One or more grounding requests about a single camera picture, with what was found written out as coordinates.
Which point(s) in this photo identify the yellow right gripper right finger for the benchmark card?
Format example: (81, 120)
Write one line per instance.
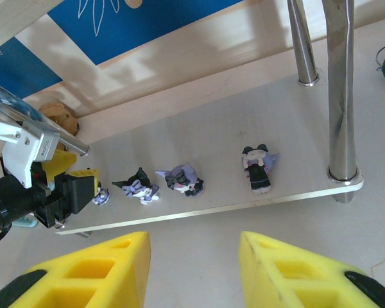
(292, 282)

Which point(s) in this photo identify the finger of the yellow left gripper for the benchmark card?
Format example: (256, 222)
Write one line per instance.
(80, 192)
(59, 163)

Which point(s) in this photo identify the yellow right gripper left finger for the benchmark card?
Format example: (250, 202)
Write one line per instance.
(83, 282)

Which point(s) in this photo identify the black dress figurine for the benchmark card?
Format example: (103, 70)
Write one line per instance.
(258, 170)

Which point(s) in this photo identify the two-tier wooden shelf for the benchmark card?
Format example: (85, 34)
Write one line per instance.
(227, 122)

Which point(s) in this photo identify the light blue calculator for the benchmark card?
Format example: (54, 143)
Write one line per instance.
(25, 222)

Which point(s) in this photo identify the brown plush toy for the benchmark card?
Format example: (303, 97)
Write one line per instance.
(62, 118)

